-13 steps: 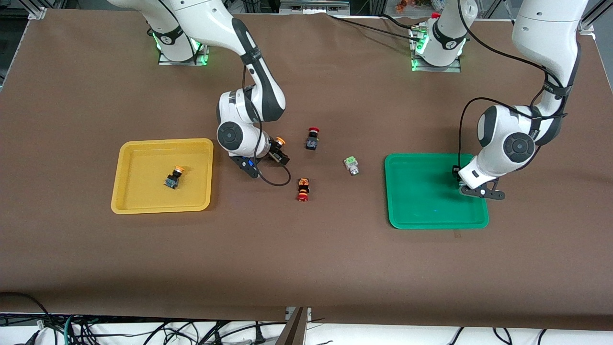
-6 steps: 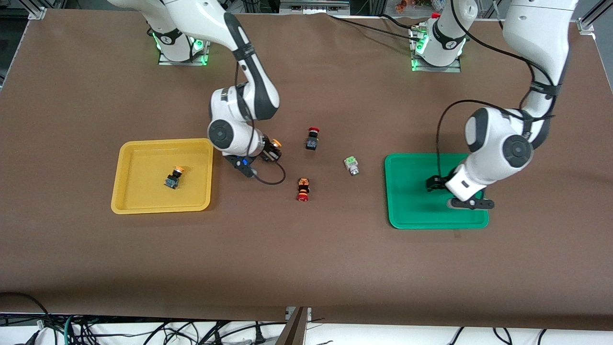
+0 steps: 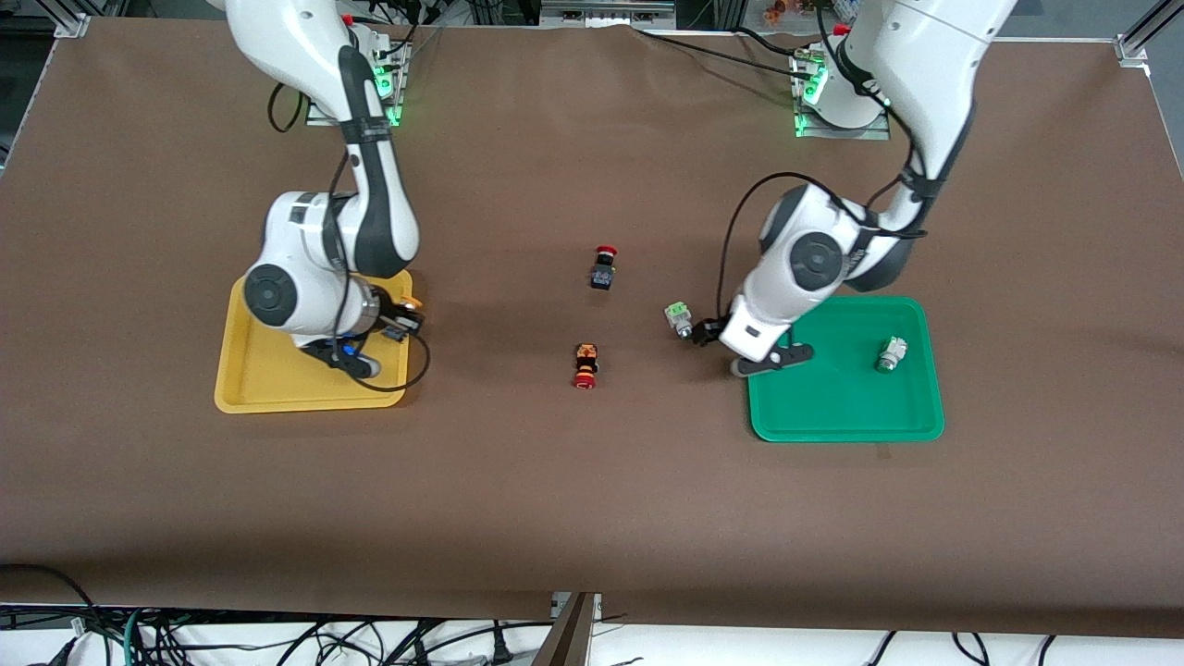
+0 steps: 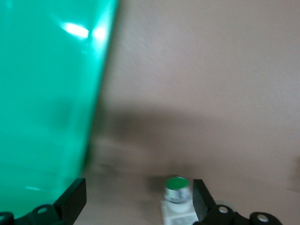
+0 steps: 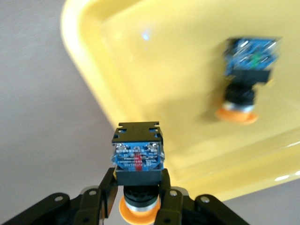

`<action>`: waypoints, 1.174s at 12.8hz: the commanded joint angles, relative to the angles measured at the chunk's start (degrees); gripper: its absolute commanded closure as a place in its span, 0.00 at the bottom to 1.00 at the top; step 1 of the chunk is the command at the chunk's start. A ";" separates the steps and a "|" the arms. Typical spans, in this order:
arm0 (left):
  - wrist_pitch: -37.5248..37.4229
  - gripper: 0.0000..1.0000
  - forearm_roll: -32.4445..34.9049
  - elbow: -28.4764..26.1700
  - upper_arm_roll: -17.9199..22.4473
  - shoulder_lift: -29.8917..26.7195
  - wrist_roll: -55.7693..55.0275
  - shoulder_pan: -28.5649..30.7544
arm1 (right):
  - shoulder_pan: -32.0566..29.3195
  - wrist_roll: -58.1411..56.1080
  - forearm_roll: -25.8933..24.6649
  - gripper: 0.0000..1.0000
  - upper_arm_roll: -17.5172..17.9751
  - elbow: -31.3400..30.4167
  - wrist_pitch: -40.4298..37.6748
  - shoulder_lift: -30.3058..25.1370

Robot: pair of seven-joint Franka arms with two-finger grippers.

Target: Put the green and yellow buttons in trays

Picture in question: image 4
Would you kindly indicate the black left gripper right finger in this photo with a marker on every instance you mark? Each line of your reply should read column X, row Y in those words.
column 206, row 204

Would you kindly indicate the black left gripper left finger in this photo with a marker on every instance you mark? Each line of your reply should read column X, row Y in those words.
column 70, row 199

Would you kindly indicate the green push button switch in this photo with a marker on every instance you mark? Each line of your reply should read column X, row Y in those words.
column 177, row 199

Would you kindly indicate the green plastic tray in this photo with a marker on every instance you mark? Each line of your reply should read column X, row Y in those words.
column 47, row 93

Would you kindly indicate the brown table cover sheet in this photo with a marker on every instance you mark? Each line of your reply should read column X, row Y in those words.
column 199, row 82

